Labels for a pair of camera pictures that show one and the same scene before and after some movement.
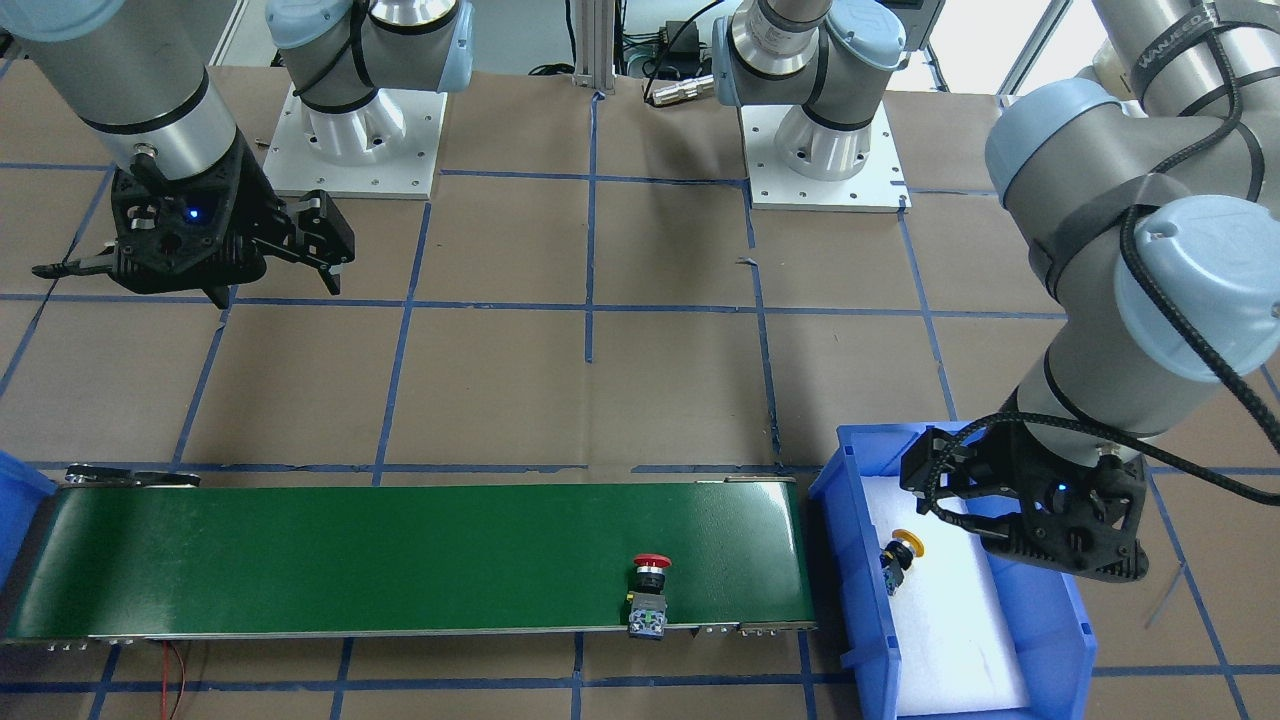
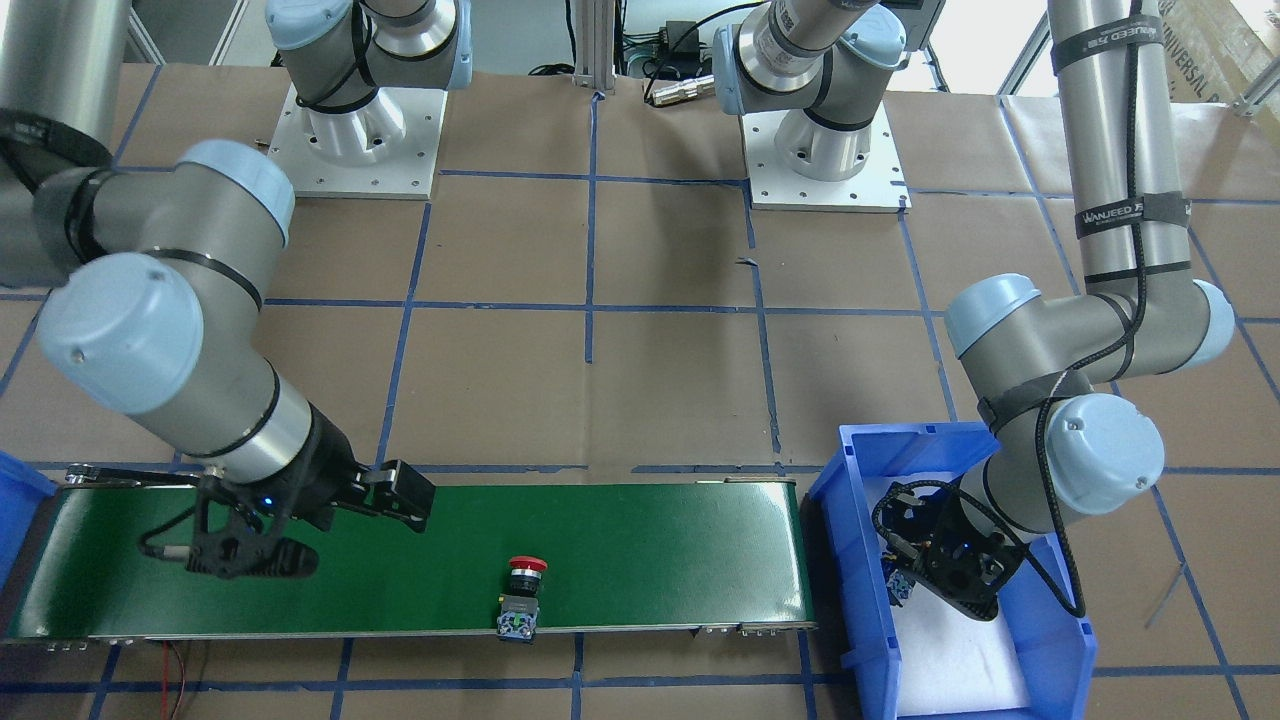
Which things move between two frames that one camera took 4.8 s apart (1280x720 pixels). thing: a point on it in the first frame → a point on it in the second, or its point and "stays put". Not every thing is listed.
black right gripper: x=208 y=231 → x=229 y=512
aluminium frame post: x=594 y=45 stays put
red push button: x=647 y=604 → x=516 y=621
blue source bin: x=1051 y=643 stays put
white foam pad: x=953 y=640 stays put
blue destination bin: x=23 y=492 stays put
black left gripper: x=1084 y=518 → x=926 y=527
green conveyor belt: x=120 y=554 stays put
